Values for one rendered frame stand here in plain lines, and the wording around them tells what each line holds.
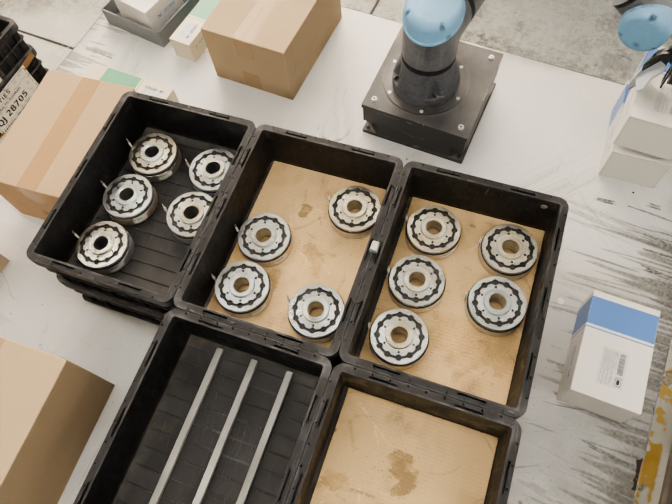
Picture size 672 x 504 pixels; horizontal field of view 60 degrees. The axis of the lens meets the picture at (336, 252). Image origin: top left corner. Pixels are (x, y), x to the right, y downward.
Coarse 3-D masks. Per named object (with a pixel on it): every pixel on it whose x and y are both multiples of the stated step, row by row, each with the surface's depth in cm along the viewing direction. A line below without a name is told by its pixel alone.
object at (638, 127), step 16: (640, 64) 123; (656, 80) 115; (640, 96) 114; (656, 96) 114; (624, 112) 120; (640, 112) 112; (656, 112) 112; (624, 128) 115; (640, 128) 114; (656, 128) 112; (624, 144) 119; (640, 144) 117; (656, 144) 115
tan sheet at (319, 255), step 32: (288, 192) 118; (320, 192) 117; (384, 192) 116; (288, 224) 115; (320, 224) 114; (288, 256) 112; (320, 256) 111; (352, 256) 111; (288, 288) 109; (256, 320) 107; (288, 320) 106
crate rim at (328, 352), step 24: (336, 144) 110; (240, 168) 109; (216, 216) 105; (384, 216) 103; (192, 264) 101; (360, 264) 99; (360, 288) 97; (192, 312) 97; (216, 312) 97; (264, 336) 95; (288, 336) 94; (336, 336) 94
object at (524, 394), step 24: (408, 168) 107; (432, 168) 106; (528, 192) 103; (384, 240) 101; (552, 240) 99; (552, 264) 97; (360, 312) 95; (360, 360) 92; (528, 360) 90; (432, 384) 90; (528, 384) 89; (504, 408) 87
